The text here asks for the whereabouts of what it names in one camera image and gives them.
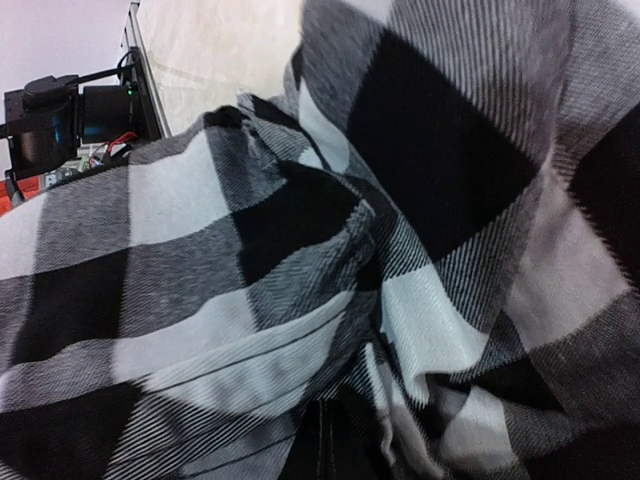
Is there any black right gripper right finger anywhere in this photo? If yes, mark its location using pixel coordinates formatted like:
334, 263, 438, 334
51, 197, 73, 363
329, 401, 385, 479

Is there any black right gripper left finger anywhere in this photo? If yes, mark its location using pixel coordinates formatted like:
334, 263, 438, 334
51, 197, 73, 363
284, 400, 329, 480

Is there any black white checkered shirt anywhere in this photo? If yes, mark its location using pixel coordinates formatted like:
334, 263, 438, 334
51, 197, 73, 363
1, 1, 639, 479

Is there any aluminium front rail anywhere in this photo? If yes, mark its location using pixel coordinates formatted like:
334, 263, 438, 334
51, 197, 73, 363
120, 1, 171, 140

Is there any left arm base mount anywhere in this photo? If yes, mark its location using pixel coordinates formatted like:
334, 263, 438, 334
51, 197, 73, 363
1, 47, 163, 206

